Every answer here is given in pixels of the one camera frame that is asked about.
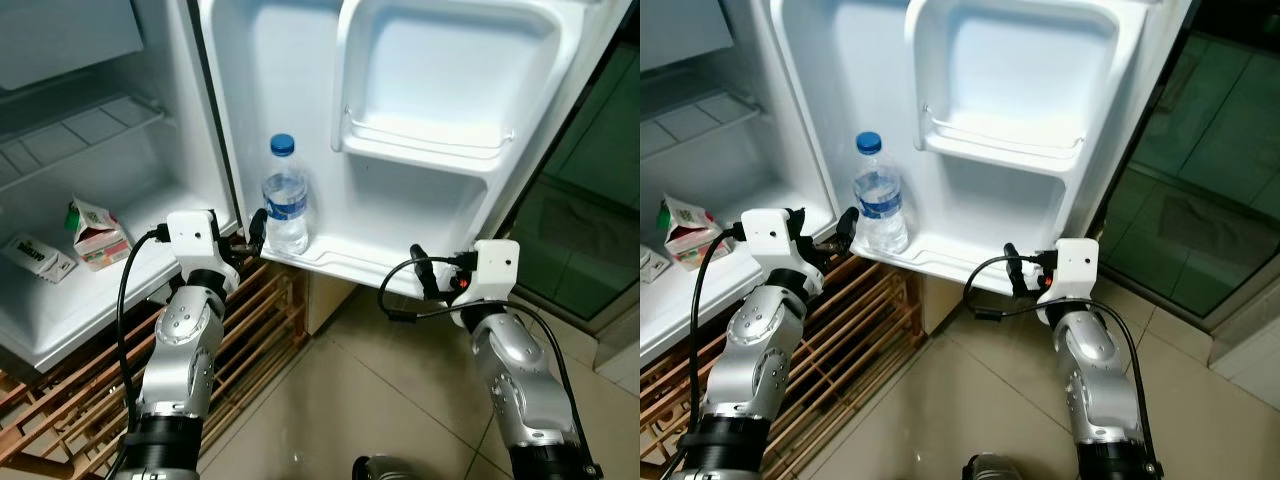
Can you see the clear water bottle blue cap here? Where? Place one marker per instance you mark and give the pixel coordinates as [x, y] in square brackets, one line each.
[880, 200]
[287, 200]

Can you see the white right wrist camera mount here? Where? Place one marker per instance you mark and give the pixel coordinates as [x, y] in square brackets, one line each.
[498, 265]
[1075, 265]

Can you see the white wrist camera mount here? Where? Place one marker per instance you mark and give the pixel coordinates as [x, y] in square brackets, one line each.
[190, 240]
[1075, 265]
[498, 265]
[768, 240]

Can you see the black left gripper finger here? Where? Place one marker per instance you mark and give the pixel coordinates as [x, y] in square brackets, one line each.
[847, 228]
[258, 230]

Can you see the white lined fridge door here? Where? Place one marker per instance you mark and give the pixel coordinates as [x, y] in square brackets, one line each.
[1000, 210]
[420, 210]

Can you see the white green drink carton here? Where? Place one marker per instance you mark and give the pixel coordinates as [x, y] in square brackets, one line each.
[100, 240]
[700, 240]

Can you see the small white cardboard box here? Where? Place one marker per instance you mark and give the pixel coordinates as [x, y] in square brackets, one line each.
[40, 258]
[653, 265]

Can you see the green tinted glass door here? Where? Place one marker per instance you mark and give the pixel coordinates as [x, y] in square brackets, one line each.
[1200, 200]
[590, 200]

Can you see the grey mini fridge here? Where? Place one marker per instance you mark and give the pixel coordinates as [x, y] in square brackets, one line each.
[690, 320]
[60, 320]

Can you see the grey freezer compartment flap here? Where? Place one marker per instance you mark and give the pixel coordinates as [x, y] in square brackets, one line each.
[60, 35]
[680, 30]

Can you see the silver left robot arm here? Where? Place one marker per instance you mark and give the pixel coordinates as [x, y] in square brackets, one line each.
[180, 350]
[760, 350]

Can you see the grey robot foot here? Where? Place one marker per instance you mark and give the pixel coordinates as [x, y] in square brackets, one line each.
[385, 470]
[995, 470]

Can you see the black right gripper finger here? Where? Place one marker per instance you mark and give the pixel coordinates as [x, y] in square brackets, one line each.
[1013, 270]
[420, 272]

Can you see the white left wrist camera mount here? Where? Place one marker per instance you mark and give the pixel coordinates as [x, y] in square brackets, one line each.
[190, 240]
[768, 240]

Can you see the wooden slatted rack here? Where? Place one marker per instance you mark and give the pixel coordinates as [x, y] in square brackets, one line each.
[860, 330]
[250, 320]

